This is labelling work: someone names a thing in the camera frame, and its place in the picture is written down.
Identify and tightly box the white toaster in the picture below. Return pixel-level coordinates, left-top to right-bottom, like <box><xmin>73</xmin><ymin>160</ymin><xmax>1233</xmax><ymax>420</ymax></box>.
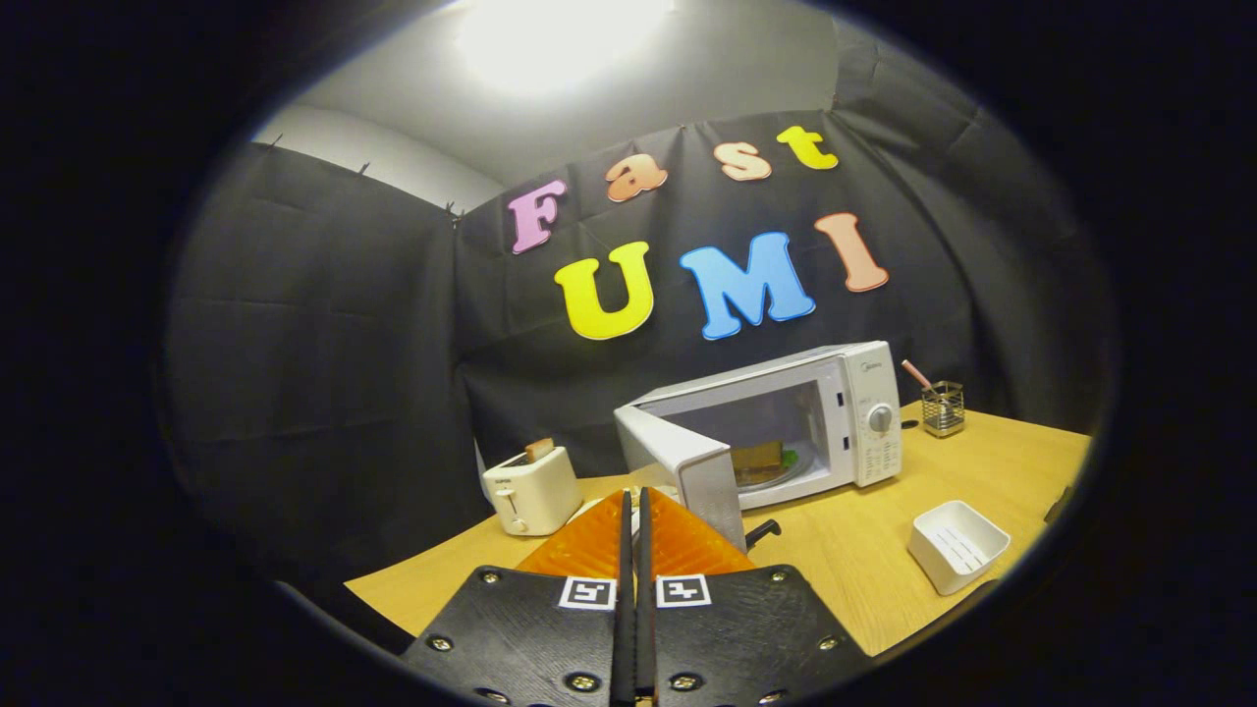
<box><xmin>481</xmin><ymin>438</ymin><xmax>584</xmax><ymax>537</ymax></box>

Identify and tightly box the brown bread lettuce sandwich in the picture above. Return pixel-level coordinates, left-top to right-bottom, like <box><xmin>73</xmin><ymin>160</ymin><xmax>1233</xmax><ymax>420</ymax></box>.
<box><xmin>729</xmin><ymin>440</ymin><xmax>798</xmax><ymax>484</ymax></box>

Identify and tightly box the black backdrop cloth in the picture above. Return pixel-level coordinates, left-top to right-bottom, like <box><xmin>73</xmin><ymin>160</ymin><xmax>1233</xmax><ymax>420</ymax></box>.
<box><xmin>162</xmin><ymin>15</ymin><xmax>1120</xmax><ymax>590</ymax></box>

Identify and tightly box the white divided spice plate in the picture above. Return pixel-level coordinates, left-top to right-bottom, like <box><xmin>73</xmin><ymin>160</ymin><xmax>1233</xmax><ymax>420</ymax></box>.
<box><xmin>574</xmin><ymin>483</ymin><xmax>679</xmax><ymax>521</ymax></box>

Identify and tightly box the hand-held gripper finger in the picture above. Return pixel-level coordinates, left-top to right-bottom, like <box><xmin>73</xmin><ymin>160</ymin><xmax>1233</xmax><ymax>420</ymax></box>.
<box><xmin>403</xmin><ymin>489</ymin><xmax>636</xmax><ymax>707</ymax></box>
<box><xmin>636</xmin><ymin>486</ymin><xmax>875</xmax><ymax>707</ymax></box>

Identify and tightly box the white microwave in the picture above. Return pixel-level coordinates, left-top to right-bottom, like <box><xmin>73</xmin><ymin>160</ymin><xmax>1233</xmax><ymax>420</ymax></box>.
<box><xmin>614</xmin><ymin>341</ymin><xmax>904</xmax><ymax>553</ymax></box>

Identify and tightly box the glass turntable plate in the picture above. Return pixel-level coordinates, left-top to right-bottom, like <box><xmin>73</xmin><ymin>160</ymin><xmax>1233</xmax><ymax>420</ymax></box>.
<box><xmin>732</xmin><ymin>442</ymin><xmax>831</xmax><ymax>492</ymax></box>

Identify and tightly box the metal mesh holder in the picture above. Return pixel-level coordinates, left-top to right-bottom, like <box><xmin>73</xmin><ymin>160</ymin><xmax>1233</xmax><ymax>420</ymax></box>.
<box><xmin>921</xmin><ymin>381</ymin><xmax>966</xmax><ymax>439</ymax></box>

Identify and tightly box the white square dish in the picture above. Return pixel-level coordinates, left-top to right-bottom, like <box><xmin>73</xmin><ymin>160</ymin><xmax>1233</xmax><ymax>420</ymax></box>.
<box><xmin>907</xmin><ymin>500</ymin><xmax>1012</xmax><ymax>597</ymax></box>

